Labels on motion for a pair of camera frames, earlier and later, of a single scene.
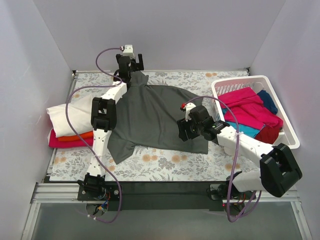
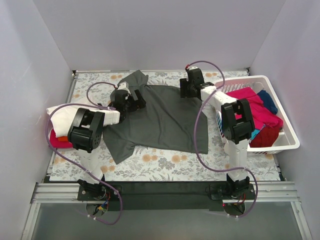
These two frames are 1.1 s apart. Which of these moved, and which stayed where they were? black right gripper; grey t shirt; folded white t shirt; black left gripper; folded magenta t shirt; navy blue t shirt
Moved: black left gripper; black right gripper
Stayed: folded white t shirt; grey t shirt; folded magenta t shirt; navy blue t shirt
